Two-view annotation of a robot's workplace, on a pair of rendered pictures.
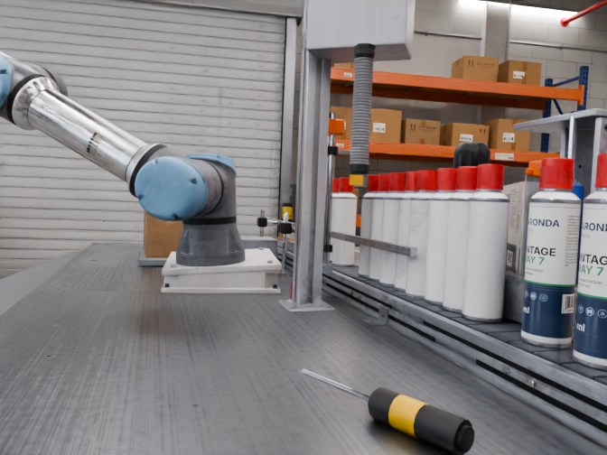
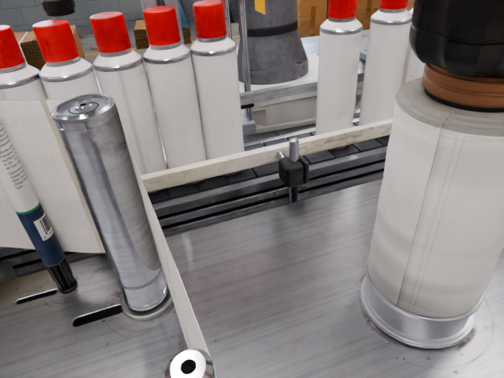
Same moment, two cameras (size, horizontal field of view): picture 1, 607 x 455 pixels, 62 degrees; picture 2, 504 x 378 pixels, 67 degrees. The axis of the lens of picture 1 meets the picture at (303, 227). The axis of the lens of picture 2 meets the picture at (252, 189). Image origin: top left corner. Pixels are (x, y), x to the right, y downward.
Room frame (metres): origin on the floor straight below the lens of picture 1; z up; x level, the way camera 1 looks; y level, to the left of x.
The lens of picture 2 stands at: (1.05, -0.59, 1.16)
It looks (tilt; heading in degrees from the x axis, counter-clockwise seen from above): 35 degrees down; 89
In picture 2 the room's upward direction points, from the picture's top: 4 degrees counter-clockwise
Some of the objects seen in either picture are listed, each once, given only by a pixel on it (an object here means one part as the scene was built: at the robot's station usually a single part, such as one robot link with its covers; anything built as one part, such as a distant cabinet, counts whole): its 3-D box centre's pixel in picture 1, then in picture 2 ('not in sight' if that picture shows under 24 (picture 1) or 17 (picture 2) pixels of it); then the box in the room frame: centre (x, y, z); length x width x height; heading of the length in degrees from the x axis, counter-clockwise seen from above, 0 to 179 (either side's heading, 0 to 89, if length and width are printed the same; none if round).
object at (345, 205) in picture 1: (344, 221); (337, 72); (1.18, -0.10, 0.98); 0.05 x 0.05 x 0.20
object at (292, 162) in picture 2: not in sight; (294, 181); (1.10, -0.20, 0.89); 0.03 x 0.03 x 0.12; 17
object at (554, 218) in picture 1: (551, 251); not in sight; (0.56, -0.28, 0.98); 0.05 x 0.05 x 0.20
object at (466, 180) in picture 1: (464, 238); not in sight; (0.72, -0.23, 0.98); 0.05 x 0.05 x 0.20
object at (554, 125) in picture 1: (583, 123); not in sight; (0.65, -0.35, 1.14); 0.14 x 0.11 x 0.01; 17
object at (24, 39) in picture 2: not in sight; (46, 50); (-0.92, 3.54, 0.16); 0.65 x 0.54 x 0.32; 15
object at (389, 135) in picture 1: (440, 184); not in sight; (5.22, -1.39, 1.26); 2.78 x 0.61 x 2.51; 100
